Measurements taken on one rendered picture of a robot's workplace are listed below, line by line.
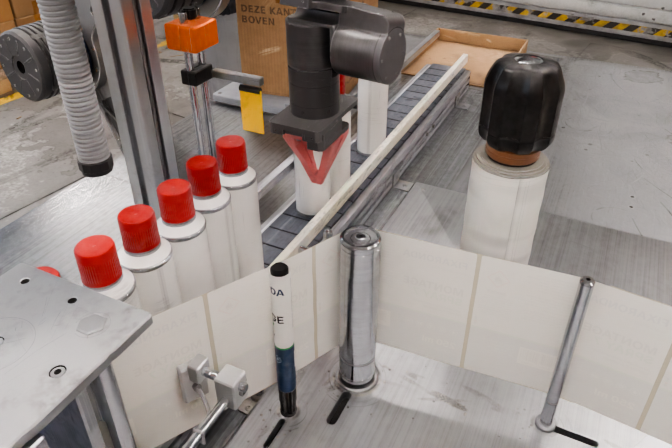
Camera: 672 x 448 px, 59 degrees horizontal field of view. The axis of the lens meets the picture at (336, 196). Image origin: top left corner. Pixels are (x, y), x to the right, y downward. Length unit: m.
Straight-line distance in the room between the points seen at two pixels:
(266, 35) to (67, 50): 0.79
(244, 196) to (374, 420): 0.28
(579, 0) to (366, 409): 4.54
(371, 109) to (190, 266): 0.50
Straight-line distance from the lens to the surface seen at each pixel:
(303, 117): 0.66
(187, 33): 0.69
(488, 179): 0.67
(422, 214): 0.91
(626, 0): 4.95
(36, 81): 1.60
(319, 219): 0.83
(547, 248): 0.88
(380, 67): 0.59
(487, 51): 1.77
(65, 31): 0.60
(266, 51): 1.35
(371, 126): 1.03
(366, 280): 0.55
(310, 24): 0.63
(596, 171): 1.21
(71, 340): 0.37
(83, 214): 1.07
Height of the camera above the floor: 1.39
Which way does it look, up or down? 33 degrees down
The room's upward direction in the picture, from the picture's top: straight up
